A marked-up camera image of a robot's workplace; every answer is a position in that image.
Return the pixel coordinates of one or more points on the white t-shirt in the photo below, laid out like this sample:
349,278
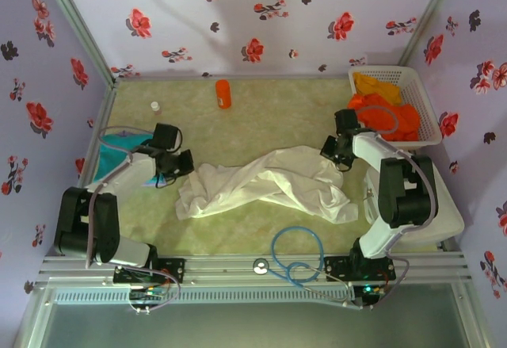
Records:
277,177

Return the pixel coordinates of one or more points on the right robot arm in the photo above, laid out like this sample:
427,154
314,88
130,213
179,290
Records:
404,193

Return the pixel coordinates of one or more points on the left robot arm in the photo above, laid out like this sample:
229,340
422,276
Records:
87,225

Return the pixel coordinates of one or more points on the small white-capped bottle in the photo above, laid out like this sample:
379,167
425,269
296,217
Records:
155,107

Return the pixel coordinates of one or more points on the folded teal t-shirt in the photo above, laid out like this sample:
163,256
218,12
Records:
113,157

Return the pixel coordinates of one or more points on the orange t-shirt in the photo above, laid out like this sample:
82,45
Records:
404,120

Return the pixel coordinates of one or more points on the yellow t-shirt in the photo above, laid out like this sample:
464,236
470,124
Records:
376,86

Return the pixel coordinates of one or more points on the orange plastic bottle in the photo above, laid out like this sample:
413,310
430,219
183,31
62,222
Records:
223,94

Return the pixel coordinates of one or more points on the white plastic basket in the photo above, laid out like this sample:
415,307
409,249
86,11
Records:
425,102

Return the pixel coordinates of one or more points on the white plastic bin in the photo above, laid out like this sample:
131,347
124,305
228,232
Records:
449,213

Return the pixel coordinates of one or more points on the blue stethoscope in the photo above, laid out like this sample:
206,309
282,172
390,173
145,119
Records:
260,266

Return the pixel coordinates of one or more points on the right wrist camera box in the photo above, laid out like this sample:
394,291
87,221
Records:
345,119

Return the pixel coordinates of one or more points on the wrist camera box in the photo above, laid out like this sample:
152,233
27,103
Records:
345,119
164,136

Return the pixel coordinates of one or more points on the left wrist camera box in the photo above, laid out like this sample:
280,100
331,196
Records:
164,136

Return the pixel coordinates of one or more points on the aluminium table edge rail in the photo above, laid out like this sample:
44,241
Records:
277,76

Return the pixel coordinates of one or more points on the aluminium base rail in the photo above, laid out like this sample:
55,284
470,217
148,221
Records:
222,270

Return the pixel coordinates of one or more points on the aluminium frame post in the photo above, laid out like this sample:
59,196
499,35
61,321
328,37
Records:
75,19
429,15

